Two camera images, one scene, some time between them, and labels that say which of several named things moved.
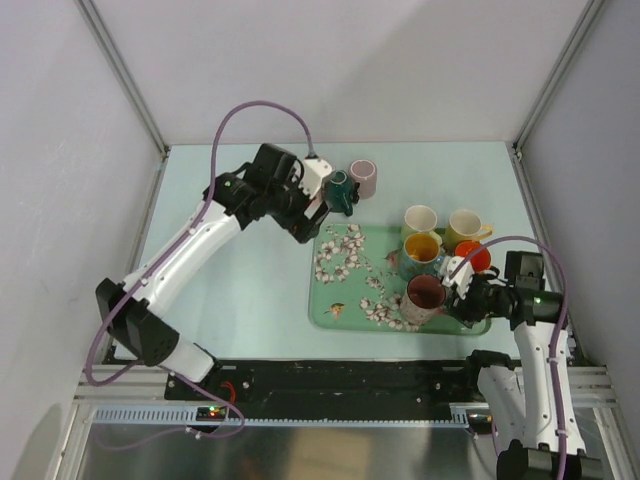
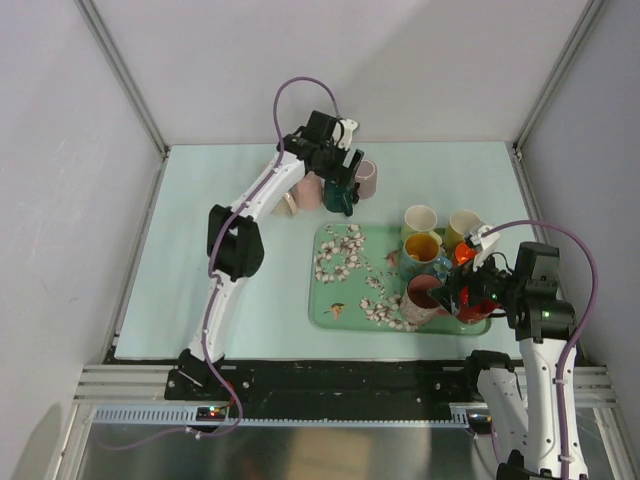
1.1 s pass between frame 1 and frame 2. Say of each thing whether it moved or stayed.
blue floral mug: stayed
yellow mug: stayed
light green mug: stayed
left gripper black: moved
